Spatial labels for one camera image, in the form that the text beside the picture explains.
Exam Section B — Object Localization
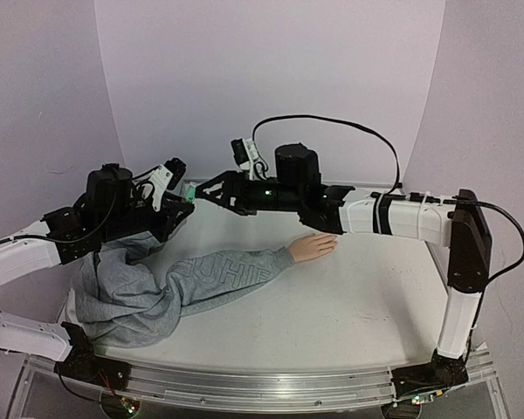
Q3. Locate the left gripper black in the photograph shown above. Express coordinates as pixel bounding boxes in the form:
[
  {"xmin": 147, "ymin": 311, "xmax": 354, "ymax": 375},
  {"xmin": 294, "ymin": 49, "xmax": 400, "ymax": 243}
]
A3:
[{"xmin": 101, "ymin": 187, "xmax": 197, "ymax": 244}]

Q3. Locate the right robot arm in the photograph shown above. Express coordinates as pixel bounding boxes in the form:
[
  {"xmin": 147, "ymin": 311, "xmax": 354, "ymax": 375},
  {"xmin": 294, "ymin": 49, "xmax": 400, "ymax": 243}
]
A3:
[{"xmin": 196, "ymin": 140, "xmax": 492, "ymax": 359}]

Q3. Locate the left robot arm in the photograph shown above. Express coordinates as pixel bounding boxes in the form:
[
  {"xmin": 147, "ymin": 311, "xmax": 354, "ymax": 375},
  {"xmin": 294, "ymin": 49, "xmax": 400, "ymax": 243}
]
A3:
[{"xmin": 0, "ymin": 158, "xmax": 194, "ymax": 381}]

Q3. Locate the mannequin hand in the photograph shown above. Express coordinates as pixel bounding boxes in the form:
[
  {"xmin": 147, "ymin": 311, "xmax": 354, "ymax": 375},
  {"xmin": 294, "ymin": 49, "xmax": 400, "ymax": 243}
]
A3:
[{"xmin": 288, "ymin": 233, "xmax": 338, "ymax": 264}]

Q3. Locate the grey hoodie sweatshirt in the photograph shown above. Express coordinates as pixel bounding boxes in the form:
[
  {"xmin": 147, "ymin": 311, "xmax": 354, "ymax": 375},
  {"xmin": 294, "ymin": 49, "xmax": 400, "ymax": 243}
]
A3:
[{"xmin": 72, "ymin": 233, "xmax": 294, "ymax": 348}]

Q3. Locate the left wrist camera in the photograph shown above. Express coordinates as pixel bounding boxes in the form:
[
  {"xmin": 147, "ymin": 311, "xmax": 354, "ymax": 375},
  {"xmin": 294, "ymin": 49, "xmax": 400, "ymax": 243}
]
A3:
[{"xmin": 148, "ymin": 157, "xmax": 186, "ymax": 212}]

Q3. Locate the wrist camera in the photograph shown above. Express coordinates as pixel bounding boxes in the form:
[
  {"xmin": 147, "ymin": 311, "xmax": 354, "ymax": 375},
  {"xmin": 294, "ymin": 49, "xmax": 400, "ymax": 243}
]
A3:
[
  {"xmin": 231, "ymin": 138, "xmax": 265, "ymax": 181},
  {"xmin": 148, "ymin": 157, "xmax": 186, "ymax": 212}
]

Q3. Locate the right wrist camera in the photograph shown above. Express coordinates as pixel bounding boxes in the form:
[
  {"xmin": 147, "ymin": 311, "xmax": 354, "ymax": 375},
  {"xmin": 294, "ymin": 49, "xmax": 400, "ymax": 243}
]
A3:
[{"xmin": 231, "ymin": 138, "xmax": 265, "ymax": 181}]

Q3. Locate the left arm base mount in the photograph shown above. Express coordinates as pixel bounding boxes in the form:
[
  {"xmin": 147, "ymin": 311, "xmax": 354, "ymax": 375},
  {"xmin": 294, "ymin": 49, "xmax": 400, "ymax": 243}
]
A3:
[{"xmin": 54, "ymin": 321, "xmax": 131, "ymax": 395}]

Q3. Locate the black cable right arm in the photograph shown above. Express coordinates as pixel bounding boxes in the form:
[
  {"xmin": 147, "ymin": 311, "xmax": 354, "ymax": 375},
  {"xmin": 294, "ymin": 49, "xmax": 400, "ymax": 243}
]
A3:
[{"xmin": 252, "ymin": 113, "xmax": 524, "ymax": 289}]

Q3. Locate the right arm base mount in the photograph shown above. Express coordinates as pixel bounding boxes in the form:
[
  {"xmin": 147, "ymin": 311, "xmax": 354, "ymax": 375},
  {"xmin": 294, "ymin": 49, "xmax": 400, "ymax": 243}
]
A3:
[{"xmin": 390, "ymin": 347, "xmax": 471, "ymax": 401}]

